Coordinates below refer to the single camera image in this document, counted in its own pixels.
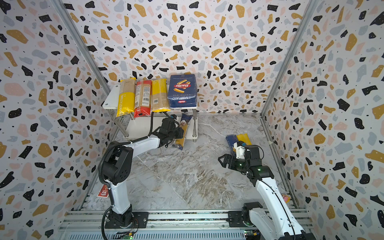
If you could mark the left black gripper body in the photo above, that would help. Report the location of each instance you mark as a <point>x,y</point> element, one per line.
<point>175,134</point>

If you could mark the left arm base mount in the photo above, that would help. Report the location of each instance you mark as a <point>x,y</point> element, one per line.
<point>127,220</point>

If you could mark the yellow-top spaghetti bag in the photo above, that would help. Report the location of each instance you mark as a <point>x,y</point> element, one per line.
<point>160,102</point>

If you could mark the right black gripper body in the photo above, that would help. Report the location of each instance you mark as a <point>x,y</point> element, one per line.
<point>232,159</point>

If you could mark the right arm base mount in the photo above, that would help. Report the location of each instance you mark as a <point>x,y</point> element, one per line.
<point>240,217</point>

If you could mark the red spaghetti bag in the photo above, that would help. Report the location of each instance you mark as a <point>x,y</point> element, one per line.
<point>143,98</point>

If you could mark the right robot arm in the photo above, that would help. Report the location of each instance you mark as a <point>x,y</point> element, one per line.
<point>276,222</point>

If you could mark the blue-top clear spaghetti bag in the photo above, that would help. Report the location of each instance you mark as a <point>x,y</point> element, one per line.
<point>181,137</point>

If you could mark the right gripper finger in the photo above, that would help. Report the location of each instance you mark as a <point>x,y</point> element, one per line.
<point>228,166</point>
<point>225,159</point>

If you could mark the blue Barilla spaghetti box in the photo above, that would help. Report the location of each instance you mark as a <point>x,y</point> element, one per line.
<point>231,140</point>

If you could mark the blue Barilla pasta box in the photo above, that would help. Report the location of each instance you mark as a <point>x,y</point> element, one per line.
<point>183,91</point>

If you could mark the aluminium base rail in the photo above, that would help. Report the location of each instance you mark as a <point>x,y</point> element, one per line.
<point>162,225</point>

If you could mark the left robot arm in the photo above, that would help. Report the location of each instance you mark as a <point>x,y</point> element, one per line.
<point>116,164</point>

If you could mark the red card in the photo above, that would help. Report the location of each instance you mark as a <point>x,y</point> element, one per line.
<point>104,192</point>

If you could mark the yellow Pastatime spaghetti bag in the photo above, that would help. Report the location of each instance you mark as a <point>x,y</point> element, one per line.
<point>126,102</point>

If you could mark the white two-tier shelf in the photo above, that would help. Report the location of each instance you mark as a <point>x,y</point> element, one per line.
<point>134,128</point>

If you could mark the small pink toy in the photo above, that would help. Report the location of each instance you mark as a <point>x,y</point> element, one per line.
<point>286,198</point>

